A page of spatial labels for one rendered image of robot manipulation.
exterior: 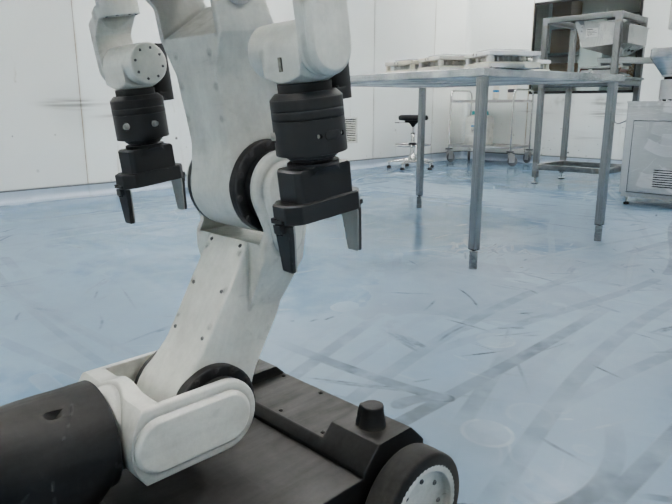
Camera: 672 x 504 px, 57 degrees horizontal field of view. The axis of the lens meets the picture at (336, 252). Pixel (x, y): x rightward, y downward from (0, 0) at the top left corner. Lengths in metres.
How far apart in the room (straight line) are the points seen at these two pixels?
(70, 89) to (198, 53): 4.58
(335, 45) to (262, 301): 0.44
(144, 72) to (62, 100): 4.40
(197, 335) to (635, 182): 4.45
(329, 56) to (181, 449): 0.56
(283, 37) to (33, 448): 0.57
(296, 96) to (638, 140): 4.50
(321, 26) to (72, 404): 0.57
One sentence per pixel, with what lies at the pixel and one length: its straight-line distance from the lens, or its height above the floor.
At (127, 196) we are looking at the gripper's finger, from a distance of 1.11.
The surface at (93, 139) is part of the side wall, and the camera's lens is 5.56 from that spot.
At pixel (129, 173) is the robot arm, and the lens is 1.12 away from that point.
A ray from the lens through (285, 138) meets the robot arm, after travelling 0.73.
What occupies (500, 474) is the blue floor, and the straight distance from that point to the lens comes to 1.38.
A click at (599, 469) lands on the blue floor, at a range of 1.46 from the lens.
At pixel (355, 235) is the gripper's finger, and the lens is 0.82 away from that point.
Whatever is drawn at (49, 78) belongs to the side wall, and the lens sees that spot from 5.44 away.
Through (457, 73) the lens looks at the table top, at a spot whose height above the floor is 0.87.
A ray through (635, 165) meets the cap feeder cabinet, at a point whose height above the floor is 0.30.
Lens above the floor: 0.73
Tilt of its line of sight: 13 degrees down
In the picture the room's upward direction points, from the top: straight up
